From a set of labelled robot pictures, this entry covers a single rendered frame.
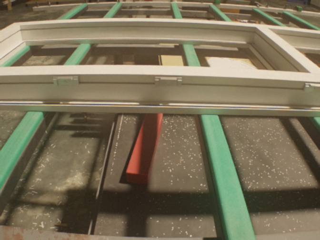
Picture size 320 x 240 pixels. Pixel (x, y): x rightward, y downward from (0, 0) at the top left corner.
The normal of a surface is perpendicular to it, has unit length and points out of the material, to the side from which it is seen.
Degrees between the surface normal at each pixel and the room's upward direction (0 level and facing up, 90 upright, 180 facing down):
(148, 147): 0
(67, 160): 0
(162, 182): 0
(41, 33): 90
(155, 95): 90
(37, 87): 90
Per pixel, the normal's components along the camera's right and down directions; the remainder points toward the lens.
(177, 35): -0.01, 0.55
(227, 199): 0.02, -0.83
